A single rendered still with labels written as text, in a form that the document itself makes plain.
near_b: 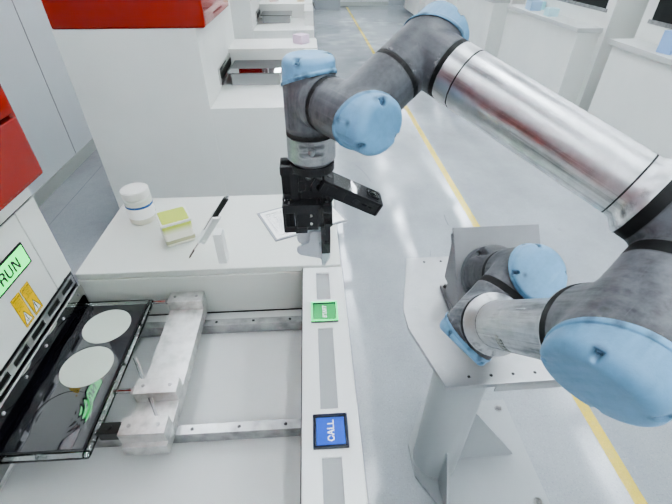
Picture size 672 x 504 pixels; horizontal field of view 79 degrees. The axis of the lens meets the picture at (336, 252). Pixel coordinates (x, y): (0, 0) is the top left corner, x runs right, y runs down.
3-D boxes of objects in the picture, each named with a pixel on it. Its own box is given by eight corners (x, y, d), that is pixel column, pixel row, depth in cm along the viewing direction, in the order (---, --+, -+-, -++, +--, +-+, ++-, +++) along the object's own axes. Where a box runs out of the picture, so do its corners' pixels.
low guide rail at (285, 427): (35, 451, 76) (27, 443, 74) (40, 441, 78) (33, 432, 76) (302, 436, 79) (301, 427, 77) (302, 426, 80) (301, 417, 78)
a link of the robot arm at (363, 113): (415, 60, 46) (355, 43, 53) (346, 127, 45) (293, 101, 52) (431, 113, 52) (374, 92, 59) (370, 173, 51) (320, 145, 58)
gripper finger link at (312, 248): (298, 264, 77) (295, 224, 71) (329, 263, 77) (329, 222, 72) (298, 275, 74) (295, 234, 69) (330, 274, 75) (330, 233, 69)
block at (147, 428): (121, 443, 71) (115, 435, 70) (128, 425, 74) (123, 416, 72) (167, 441, 72) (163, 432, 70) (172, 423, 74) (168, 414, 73)
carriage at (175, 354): (125, 456, 73) (120, 448, 71) (176, 308, 101) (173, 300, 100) (170, 453, 73) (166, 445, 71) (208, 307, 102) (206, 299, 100)
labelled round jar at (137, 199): (126, 226, 110) (115, 195, 104) (135, 212, 116) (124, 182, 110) (153, 225, 110) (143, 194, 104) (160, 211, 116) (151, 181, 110)
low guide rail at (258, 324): (94, 339, 98) (89, 330, 96) (97, 332, 99) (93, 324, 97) (302, 329, 100) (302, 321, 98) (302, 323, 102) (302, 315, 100)
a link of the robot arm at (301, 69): (301, 64, 50) (267, 52, 55) (305, 149, 57) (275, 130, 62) (351, 55, 54) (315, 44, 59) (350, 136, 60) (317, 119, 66)
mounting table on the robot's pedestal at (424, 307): (522, 283, 133) (534, 252, 125) (602, 407, 98) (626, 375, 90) (385, 290, 130) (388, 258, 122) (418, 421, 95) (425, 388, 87)
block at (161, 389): (136, 402, 78) (131, 393, 76) (142, 387, 80) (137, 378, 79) (179, 400, 78) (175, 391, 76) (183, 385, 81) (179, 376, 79)
